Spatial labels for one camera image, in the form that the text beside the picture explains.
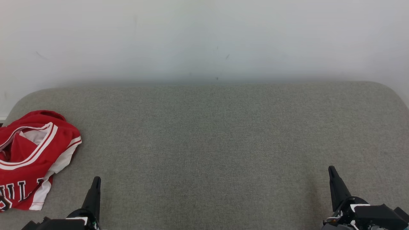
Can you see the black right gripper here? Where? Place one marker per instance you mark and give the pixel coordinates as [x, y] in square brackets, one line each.
[343, 212]

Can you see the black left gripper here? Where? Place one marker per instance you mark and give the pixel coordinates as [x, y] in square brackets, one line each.
[83, 214]

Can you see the red basketball jersey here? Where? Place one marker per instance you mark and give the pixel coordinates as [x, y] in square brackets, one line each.
[22, 153]

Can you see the grey fabric sofa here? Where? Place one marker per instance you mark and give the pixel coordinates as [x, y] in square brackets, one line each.
[207, 143]

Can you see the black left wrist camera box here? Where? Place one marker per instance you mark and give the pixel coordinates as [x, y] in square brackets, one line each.
[54, 224]

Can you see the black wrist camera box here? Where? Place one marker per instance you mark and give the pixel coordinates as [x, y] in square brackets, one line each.
[380, 217]
[54, 224]

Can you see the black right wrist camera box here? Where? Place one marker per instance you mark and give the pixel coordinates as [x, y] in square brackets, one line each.
[380, 217]

